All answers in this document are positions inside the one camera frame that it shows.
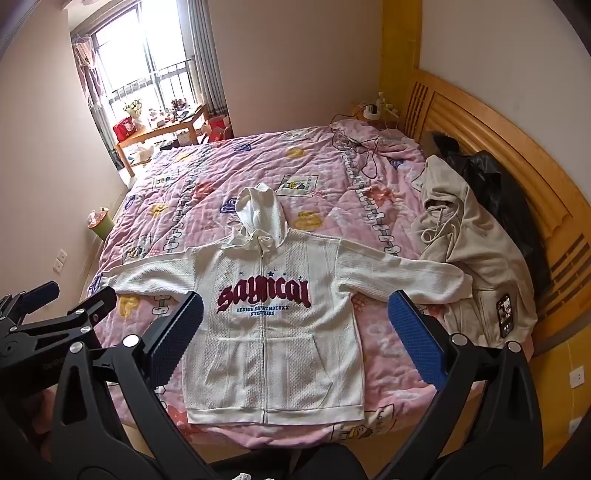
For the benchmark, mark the black fur-collar jacket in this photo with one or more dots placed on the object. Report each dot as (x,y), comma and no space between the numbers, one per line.
(489,180)

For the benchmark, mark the white knit zip hoodie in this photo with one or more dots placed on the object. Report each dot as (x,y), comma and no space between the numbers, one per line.
(277,355)

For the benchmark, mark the green trash bin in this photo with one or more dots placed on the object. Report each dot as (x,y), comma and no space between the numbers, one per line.
(102,228)

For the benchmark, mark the window with metal railing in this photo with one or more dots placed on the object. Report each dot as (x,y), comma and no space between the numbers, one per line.
(152,60)

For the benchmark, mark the beige hoodie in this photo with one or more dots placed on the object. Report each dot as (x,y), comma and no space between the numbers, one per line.
(480,240)

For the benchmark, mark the grey curtain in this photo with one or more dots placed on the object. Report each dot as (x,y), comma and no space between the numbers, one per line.
(207,60)

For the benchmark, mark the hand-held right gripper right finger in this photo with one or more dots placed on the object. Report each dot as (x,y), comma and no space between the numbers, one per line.
(415,339)

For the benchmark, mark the black smartphone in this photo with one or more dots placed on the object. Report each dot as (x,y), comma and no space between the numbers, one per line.
(505,316)

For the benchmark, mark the pink patterned curtain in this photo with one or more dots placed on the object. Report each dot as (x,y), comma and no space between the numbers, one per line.
(87,69)

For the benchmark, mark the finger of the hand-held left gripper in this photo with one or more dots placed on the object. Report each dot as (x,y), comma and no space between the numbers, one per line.
(40,294)
(99,302)

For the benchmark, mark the white handbag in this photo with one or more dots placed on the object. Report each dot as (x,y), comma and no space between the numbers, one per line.
(183,138)

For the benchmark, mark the white plastic bag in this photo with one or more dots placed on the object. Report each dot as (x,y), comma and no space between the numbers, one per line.
(142,152)

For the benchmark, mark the white flower bouquet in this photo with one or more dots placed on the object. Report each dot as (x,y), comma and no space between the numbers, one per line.
(134,108)

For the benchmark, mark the red cartoon bag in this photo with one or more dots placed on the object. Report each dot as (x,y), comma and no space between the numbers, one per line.
(123,130)

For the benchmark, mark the clutter of cosmetic bottles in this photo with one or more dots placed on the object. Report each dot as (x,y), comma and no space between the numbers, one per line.
(178,110)

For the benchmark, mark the white power strip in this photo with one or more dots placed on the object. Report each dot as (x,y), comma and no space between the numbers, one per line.
(371,111)

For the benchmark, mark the pink printed blanket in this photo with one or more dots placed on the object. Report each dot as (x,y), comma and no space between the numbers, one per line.
(194,194)

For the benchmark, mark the wooden side table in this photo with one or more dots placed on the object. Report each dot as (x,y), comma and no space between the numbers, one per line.
(161,130)

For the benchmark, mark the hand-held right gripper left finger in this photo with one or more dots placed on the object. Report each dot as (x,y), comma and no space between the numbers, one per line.
(178,341)

